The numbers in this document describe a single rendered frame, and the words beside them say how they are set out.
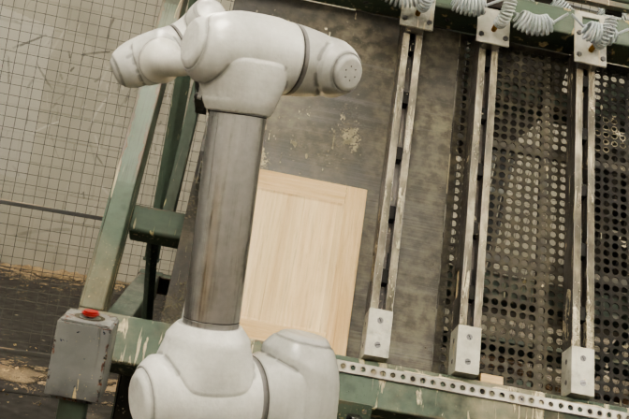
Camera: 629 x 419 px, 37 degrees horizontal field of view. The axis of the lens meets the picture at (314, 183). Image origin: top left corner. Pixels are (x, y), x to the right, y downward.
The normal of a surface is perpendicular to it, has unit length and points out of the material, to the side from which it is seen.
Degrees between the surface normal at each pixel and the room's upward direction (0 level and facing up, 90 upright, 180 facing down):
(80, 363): 90
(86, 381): 90
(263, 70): 93
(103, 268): 59
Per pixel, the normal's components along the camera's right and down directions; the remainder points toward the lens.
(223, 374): 0.55, 0.04
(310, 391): 0.35, 0.02
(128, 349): 0.15, -0.44
